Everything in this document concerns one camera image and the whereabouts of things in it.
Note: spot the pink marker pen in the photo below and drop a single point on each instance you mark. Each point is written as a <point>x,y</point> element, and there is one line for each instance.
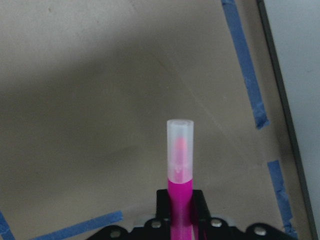
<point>180,148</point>

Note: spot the grey closed laptop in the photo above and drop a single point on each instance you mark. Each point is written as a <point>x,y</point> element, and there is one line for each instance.
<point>292,31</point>

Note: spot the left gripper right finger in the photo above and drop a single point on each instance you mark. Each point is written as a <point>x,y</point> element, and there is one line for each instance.
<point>199,211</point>

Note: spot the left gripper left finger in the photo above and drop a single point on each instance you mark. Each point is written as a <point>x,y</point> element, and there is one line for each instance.
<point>163,205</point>

